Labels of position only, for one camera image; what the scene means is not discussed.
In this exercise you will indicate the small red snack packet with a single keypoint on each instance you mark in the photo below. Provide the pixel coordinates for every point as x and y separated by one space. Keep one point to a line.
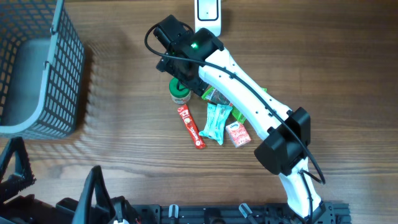
238 134

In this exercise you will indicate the green clear snack bag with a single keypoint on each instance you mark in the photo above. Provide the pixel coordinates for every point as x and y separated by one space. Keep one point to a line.
214 96

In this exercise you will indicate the pale teal snack packet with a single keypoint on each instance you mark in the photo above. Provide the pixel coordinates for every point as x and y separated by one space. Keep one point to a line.
215 122

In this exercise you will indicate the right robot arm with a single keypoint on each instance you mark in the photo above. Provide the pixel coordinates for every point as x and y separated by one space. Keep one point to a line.
198 59

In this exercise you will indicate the red snack wrapper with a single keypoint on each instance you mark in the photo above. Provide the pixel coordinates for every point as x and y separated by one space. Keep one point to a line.
191 127

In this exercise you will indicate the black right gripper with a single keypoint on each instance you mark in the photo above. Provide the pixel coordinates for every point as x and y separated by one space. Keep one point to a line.
165 65

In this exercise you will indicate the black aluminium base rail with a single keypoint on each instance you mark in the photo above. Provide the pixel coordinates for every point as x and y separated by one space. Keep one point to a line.
270 213

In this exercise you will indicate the white barcode scanner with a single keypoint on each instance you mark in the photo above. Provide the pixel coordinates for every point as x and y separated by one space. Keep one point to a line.
208 15

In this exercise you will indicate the dark grey mesh basket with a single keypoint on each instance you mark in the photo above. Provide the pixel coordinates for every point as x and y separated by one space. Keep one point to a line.
42 60

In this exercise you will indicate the green lid jar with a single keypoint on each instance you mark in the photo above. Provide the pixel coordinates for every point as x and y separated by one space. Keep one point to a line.
179 93

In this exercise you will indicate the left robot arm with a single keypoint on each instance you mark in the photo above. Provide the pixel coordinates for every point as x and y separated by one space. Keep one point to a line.
94 205

